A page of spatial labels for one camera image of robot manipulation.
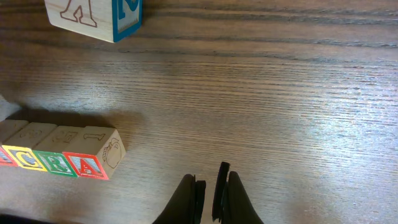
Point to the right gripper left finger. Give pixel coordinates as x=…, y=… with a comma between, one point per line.
x=186, y=204

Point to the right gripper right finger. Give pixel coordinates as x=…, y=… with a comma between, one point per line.
x=231, y=204

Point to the red A block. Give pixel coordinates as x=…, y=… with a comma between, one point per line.
x=95, y=152

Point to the green R block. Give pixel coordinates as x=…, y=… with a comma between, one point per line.
x=50, y=151

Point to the yellow C block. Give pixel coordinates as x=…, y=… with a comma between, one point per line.
x=20, y=147

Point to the red I block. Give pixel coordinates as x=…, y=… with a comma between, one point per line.
x=9, y=127

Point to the white wooden X block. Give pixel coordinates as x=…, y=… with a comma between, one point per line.
x=107, y=20

